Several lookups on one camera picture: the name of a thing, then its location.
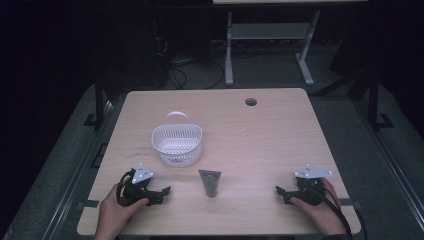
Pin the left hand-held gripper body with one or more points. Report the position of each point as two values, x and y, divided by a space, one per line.
141 174

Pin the person's right hand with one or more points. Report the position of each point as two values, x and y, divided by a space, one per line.
321 213

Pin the aluminium floor rail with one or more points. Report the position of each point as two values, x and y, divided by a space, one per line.
78 173
390 156

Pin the white perforated plastic basket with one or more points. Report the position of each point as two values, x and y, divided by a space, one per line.
177 141

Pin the person's left hand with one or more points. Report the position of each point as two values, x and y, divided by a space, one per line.
115 213

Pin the grey squeeze tube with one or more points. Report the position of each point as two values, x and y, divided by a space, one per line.
210 182

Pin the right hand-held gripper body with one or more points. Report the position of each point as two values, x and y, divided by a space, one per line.
310 186

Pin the dark tape strip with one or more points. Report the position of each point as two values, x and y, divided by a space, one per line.
350 203
89 203

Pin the black metal post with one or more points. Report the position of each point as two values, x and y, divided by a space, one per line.
99 100
374 100

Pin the white metal stand frame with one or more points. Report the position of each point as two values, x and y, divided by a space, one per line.
271 31

